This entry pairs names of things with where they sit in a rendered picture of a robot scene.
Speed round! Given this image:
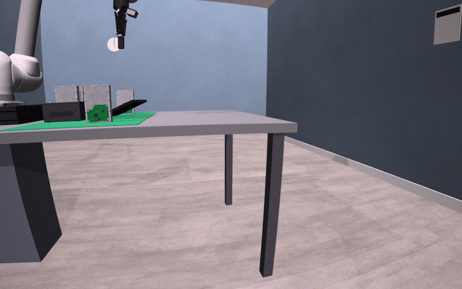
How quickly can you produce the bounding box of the black-framed status screen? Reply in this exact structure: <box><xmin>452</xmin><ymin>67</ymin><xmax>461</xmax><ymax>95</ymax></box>
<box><xmin>112</xmin><ymin>100</ymin><xmax>147</xmax><ymax>116</ymax></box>

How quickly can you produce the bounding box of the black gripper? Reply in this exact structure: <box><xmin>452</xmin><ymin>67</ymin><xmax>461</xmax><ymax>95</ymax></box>
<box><xmin>113</xmin><ymin>0</ymin><xmax>129</xmax><ymax>49</ymax></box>

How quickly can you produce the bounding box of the green flat mat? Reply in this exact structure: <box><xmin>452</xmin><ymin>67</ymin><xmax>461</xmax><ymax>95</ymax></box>
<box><xmin>0</xmin><ymin>112</ymin><xmax>156</xmax><ymax>131</ymax></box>

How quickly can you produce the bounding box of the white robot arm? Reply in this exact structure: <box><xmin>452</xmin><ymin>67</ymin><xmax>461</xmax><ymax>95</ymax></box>
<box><xmin>0</xmin><ymin>0</ymin><xmax>43</xmax><ymax>106</ymax></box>

